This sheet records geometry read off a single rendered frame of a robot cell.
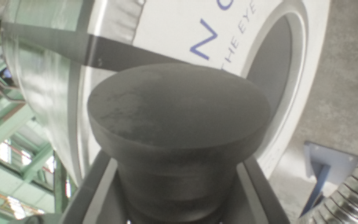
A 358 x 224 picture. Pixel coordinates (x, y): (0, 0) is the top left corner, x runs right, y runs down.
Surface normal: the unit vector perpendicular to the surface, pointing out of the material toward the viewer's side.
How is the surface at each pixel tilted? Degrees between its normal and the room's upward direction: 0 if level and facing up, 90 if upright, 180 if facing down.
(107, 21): 90
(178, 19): 90
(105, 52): 89
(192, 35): 90
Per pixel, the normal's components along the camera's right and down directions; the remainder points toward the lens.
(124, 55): 0.67, 0.33
